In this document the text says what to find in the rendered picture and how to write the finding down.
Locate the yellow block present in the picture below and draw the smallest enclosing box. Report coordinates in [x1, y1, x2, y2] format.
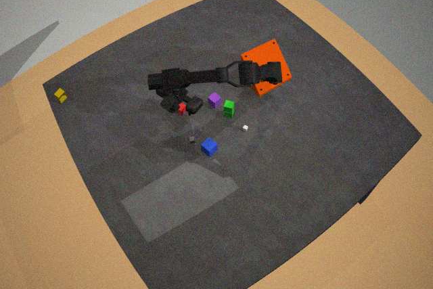
[54, 88, 68, 103]

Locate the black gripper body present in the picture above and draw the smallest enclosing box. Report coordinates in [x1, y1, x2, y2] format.
[156, 87, 203, 114]

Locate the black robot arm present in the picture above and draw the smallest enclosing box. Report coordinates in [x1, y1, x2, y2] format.
[147, 60, 282, 113]

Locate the blue block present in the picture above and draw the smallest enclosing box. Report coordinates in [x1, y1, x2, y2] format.
[201, 137, 218, 157]

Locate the purple cube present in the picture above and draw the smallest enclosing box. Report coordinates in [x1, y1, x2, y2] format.
[208, 92, 221, 108]

